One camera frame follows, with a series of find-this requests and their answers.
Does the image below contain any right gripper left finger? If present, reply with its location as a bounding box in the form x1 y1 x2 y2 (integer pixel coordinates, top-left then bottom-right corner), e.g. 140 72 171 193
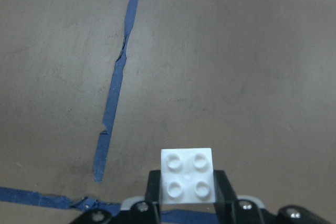
145 170 162 223

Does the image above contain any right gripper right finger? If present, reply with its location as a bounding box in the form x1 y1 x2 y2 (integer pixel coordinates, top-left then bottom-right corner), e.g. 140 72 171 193
214 170 237 223

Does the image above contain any white block studs up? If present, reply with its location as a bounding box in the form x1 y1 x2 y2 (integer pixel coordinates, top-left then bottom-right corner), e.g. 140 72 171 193
161 148 216 205

